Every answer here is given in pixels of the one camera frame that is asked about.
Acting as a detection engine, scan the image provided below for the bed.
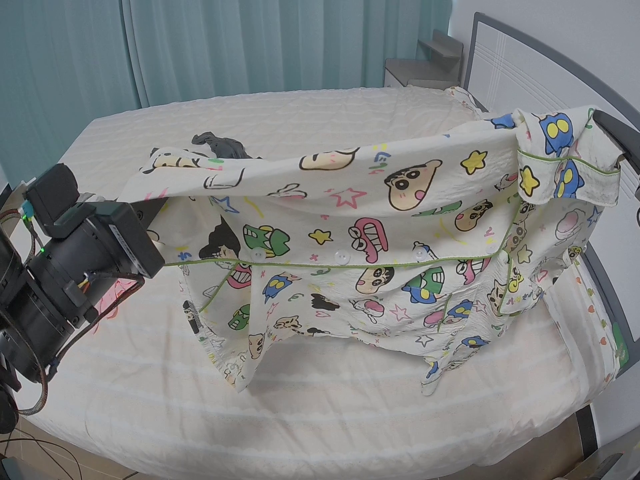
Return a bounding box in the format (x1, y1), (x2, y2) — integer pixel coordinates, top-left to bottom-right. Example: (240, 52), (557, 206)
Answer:
(22, 12), (640, 474)

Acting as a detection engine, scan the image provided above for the pink striped garment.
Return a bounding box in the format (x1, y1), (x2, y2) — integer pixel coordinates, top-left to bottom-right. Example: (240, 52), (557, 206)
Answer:
(97, 278), (138, 320)

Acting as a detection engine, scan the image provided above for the white printed pyjama top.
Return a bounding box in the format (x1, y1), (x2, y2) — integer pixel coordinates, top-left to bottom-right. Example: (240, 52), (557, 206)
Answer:
(120, 107), (623, 398)

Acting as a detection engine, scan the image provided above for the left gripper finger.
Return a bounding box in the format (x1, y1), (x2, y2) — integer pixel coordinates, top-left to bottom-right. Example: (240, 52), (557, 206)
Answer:
(131, 198), (171, 230)

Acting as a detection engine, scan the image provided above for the grey garment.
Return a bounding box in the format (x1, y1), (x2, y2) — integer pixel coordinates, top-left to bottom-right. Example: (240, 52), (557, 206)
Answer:
(192, 130), (248, 160)

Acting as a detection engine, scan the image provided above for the grey bedside table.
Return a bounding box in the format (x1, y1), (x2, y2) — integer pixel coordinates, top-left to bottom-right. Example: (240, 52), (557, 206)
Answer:
(384, 29), (465, 89)

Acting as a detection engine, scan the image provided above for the blue-green curtain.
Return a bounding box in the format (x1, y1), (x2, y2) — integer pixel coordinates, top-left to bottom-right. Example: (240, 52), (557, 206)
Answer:
(0, 0), (143, 189)
(120, 0), (453, 109)

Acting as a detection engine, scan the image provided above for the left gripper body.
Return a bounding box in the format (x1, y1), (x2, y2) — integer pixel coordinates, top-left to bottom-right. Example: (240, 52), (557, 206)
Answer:
(27, 200), (166, 331)

